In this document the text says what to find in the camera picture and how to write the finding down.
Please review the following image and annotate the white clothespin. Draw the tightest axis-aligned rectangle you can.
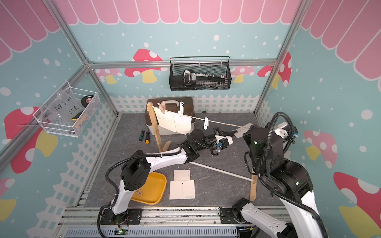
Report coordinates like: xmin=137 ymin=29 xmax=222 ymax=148
xmin=203 ymin=117 xmax=209 ymax=130
xmin=178 ymin=101 xmax=184 ymax=117

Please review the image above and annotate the postcard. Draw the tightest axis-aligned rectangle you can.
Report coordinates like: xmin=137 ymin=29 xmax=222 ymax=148
xmin=169 ymin=180 xmax=195 ymax=200
xmin=234 ymin=123 xmax=253 ymax=138
xmin=173 ymin=170 xmax=191 ymax=181
xmin=154 ymin=107 xmax=177 ymax=135
xmin=174 ymin=114 xmax=193 ymax=135

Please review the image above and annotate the pink clothespin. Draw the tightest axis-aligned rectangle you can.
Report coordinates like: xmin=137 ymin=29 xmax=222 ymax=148
xmin=135 ymin=189 xmax=142 ymax=196
xmin=158 ymin=101 xmax=166 ymax=114

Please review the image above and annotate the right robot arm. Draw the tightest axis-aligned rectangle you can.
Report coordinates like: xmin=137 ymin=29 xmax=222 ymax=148
xmin=232 ymin=112 xmax=328 ymax=238

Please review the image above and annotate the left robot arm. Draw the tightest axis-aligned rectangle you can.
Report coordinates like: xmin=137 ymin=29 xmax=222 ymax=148
xmin=97 ymin=130 xmax=219 ymax=224

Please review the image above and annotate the wooden clothesline rack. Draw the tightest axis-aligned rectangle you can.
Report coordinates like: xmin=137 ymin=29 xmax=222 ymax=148
xmin=146 ymin=102 xmax=258 ymax=202

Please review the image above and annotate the brown lidded storage box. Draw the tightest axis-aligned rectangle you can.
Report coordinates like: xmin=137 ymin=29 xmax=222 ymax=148
xmin=148 ymin=97 xmax=195 ymax=129

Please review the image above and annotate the socket set in basket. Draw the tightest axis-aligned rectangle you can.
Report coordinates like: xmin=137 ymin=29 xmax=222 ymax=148
xmin=182 ymin=70 xmax=230 ymax=90

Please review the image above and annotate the yellow plastic tray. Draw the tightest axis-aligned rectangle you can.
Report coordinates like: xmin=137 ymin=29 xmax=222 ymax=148
xmin=132 ymin=172 xmax=167 ymax=205

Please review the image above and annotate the black tape roll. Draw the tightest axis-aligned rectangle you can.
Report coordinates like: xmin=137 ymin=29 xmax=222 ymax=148
xmin=81 ymin=96 xmax=93 ymax=108

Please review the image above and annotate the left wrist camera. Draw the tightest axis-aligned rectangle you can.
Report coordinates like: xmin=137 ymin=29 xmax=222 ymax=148
xmin=215 ymin=135 xmax=233 ymax=150

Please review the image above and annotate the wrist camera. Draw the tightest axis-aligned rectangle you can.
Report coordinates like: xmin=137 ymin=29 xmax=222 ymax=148
xmin=274 ymin=122 xmax=298 ymax=142
xmin=215 ymin=135 xmax=233 ymax=150

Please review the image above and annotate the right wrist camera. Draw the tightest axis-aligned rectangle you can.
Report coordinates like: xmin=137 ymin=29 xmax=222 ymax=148
xmin=274 ymin=122 xmax=298 ymax=142

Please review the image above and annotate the yellow handled screwdriver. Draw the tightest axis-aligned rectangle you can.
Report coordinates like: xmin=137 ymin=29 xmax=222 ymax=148
xmin=145 ymin=129 xmax=150 ymax=144

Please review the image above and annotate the green handled screwdriver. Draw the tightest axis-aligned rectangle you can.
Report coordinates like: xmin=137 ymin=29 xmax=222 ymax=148
xmin=139 ymin=125 xmax=146 ymax=141

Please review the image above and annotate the black wire mesh basket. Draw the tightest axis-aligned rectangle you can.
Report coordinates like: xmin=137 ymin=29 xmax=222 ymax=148
xmin=169 ymin=56 xmax=232 ymax=91

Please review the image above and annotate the white wire basket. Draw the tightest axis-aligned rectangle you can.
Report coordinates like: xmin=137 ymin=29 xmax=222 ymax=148
xmin=33 ymin=81 xmax=101 ymax=137

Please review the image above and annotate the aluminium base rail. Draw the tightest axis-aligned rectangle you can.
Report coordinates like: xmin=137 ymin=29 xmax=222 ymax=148
xmin=53 ymin=206 xmax=259 ymax=238

